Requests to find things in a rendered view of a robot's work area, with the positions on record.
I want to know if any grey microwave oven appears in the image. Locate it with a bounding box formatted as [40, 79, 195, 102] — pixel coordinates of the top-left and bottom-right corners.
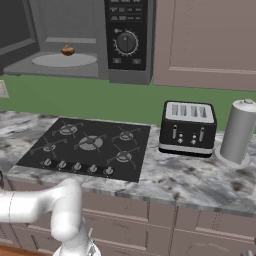
[3, 0, 156, 85]

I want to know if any round microwave turntable plate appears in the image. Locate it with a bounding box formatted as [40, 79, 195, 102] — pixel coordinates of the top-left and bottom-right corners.
[31, 53, 98, 69]

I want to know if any grey microwave door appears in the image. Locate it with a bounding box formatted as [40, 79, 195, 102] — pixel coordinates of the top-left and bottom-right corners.
[0, 0, 42, 75]

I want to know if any black gas hob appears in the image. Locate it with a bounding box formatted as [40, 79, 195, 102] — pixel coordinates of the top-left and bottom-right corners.
[15, 116, 152, 184]

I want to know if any black and silver toaster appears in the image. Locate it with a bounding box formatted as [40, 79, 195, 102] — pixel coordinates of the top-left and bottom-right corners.
[158, 100, 218, 159]

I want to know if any taupe drawer front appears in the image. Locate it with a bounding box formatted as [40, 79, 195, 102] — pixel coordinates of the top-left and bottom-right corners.
[81, 191, 150, 224]

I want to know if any brown cupcake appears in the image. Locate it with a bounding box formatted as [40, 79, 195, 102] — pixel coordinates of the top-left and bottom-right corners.
[60, 44, 75, 57]

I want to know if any grey paper towel roll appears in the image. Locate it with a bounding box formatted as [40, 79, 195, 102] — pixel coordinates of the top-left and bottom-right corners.
[214, 98, 256, 169]

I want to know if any taupe wall cupboard door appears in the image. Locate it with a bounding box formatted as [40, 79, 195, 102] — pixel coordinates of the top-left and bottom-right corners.
[152, 0, 256, 92]

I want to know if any white wall socket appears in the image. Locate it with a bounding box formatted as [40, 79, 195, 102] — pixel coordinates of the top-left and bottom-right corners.
[0, 79, 10, 100]

